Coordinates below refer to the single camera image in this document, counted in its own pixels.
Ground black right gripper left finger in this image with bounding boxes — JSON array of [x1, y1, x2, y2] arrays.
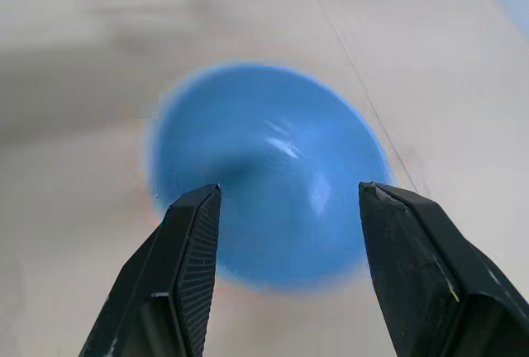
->
[[78, 183, 222, 357]]

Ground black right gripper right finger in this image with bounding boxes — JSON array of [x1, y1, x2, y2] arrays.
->
[[358, 181, 529, 357]]

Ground blue bowl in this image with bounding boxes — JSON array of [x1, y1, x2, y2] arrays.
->
[[146, 64, 396, 294]]

